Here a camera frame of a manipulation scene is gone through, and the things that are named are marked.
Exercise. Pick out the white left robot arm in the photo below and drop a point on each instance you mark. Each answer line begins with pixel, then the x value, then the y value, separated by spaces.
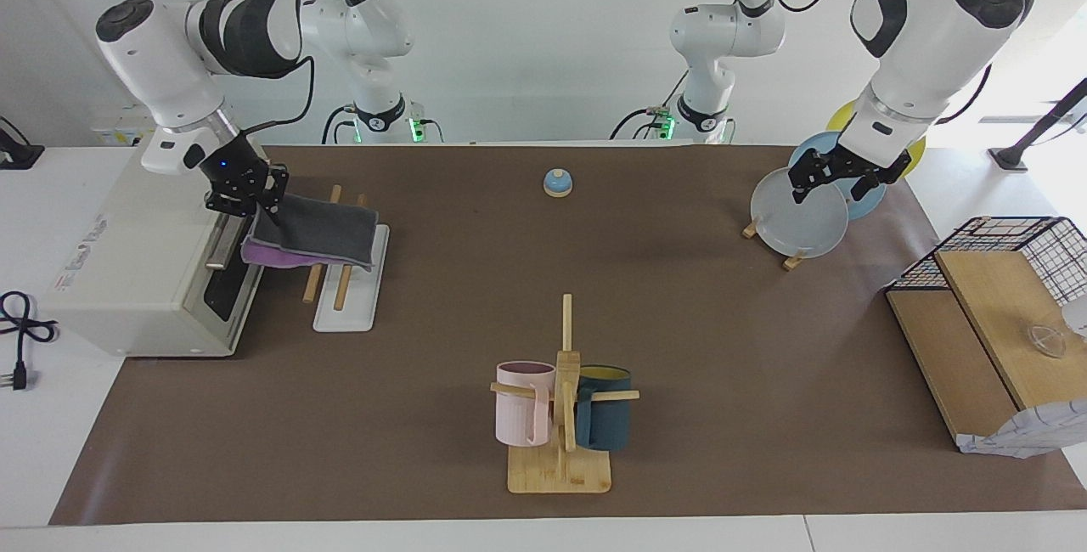
pixel 917 34

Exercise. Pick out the wooden plate rack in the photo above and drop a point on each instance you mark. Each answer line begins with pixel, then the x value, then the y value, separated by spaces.
pixel 794 262

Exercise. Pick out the light blue plate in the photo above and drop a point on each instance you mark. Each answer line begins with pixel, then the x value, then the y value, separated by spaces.
pixel 815 146

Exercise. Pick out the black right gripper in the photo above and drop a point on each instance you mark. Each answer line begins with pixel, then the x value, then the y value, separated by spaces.
pixel 233 170

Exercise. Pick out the dark teal mug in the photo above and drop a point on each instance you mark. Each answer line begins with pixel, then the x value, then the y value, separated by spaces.
pixel 605 425

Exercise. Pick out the black camera stand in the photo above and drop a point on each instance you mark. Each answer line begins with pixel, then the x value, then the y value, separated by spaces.
pixel 1040 127

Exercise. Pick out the grey plate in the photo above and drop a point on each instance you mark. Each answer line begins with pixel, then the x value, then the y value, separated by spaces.
pixel 798 225

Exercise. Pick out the white towel rack wooden bars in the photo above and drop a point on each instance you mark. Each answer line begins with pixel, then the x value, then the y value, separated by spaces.
pixel 357 306

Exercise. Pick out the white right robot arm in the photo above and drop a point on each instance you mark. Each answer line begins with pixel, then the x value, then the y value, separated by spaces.
pixel 161 59

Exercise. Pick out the white wall box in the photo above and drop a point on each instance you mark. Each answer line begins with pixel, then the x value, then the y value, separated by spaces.
pixel 119 132

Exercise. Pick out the wooden shelf with marble panel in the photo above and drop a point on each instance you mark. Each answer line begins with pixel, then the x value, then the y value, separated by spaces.
pixel 960 348

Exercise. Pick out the wooden mug tree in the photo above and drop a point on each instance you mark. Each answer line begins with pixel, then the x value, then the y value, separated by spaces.
pixel 560 471

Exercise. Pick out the brown table mat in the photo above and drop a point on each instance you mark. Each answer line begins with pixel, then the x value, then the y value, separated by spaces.
pixel 509 280

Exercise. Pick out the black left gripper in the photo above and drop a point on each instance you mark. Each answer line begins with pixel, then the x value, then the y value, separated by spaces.
pixel 862 163

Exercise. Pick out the black stand base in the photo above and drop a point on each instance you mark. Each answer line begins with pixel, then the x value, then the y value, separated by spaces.
pixel 17 154

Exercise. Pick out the yellow plate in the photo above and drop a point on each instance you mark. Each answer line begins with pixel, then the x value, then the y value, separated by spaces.
pixel 836 121

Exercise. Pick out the clear glass lid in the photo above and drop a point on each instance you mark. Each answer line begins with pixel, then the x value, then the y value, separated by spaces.
pixel 1044 340

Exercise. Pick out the pink mug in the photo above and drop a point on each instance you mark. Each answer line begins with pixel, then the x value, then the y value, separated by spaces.
pixel 516 416

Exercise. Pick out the purple and grey towel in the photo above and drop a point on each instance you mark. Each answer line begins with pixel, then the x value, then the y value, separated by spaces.
pixel 323 229

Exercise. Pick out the cream toaster oven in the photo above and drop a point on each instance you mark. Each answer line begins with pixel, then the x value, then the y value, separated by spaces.
pixel 127 263

